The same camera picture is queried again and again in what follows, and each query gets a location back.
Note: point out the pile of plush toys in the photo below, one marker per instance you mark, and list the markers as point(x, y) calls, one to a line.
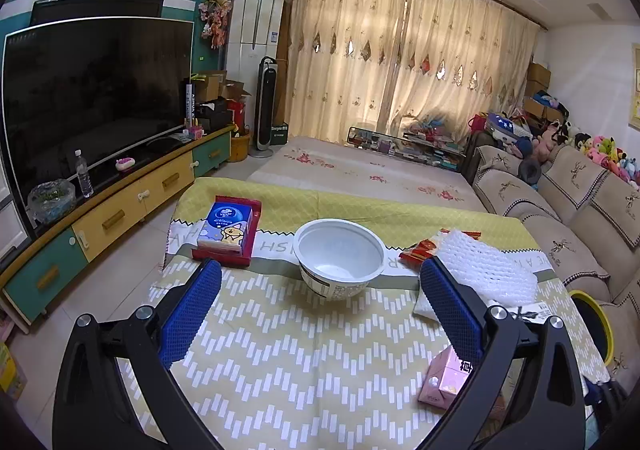
point(601, 150)

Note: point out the clear water bottle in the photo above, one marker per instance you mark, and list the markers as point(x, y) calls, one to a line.
point(82, 171)

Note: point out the red tissue tray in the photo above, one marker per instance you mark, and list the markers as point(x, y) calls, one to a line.
point(225, 258)

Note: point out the yellow rimmed black trash bin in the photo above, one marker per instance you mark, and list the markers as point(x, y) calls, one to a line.
point(596, 322)

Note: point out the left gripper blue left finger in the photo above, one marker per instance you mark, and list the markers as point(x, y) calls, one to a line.
point(183, 310)

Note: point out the artificial flower wall decoration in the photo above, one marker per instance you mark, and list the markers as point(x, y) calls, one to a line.
point(215, 16)

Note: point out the floral beige daybed cover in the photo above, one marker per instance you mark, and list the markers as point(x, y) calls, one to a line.
point(311, 164)

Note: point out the blue tissue pack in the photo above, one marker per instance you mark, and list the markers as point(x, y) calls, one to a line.
point(225, 227)

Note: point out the glass low table with clutter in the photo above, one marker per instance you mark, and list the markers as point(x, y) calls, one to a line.
point(409, 147)

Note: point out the white instant noodle bowl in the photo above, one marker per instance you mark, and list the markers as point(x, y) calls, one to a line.
point(337, 258)

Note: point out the white standing air conditioner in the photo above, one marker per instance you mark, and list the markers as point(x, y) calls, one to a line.
point(253, 34)

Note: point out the pink small carton box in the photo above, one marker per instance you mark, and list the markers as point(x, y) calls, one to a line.
point(445, 378)

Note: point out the patterned green yellow tablecloth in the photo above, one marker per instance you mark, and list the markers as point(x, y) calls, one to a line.
point(275, 366)

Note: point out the white foam mesh sheet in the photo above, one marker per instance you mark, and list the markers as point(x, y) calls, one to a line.
point(505, 278)

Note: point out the cream embroidered curtains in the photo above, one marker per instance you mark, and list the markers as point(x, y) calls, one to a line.
point(392, 64)

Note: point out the framed flower painting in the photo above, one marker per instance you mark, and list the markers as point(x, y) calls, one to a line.
point(634, 113)

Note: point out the glass ashtray bowl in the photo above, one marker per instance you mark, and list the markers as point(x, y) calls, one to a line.
point(50, 201)

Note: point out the red snack wrapper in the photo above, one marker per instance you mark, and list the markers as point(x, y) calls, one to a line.
point(415, 255)

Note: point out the green yellow tv cabinet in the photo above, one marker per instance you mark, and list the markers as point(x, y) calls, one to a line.
point(41, 272)

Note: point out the beige sofa with covers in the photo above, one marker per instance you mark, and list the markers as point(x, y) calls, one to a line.
point(586, 221)

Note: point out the large black television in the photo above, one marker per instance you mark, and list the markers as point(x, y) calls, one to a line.
point(90, 86)

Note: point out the black tower fan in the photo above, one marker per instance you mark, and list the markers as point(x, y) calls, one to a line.
point(264, 103)

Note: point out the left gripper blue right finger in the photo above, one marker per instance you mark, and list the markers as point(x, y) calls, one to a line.
point(457, 308)

